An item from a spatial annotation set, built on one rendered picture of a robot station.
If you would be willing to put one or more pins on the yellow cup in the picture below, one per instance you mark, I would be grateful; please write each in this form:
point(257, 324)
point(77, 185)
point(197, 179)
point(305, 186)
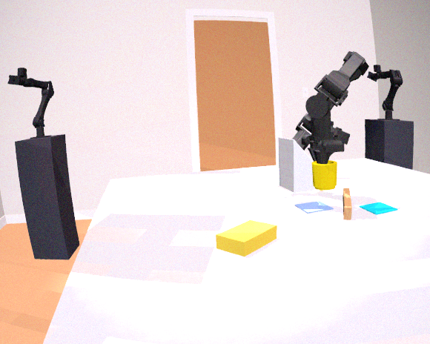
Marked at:
point(324, 176)

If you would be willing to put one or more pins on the yellow rectangular block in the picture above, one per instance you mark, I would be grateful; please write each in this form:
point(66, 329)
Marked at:
point(246, 237)

